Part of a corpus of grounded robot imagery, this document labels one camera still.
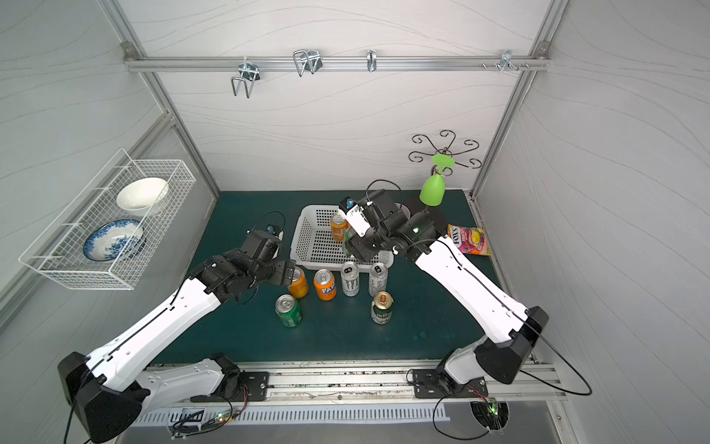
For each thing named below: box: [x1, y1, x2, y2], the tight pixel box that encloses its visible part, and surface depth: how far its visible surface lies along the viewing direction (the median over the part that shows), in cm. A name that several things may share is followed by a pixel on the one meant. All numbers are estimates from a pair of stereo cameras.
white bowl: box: [116, 177, 170, 218], surface depth 72 cm
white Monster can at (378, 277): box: [368, 261, 389, 297], surface depth 84 cm
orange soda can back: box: [330, 213, 349, 242], surface depth 100 cm
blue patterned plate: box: [83, 219, 147, 262], surface depth 65 cm
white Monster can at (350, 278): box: [341, 260, 360, 297], surface depth 84 cm
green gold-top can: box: [371, 290, 394, 325], surface depth 80 cm
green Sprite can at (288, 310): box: [274, 293, 303, 328], surface depth 80 cm
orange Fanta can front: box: [313, 268, 338, 302], surface depth 85 cm
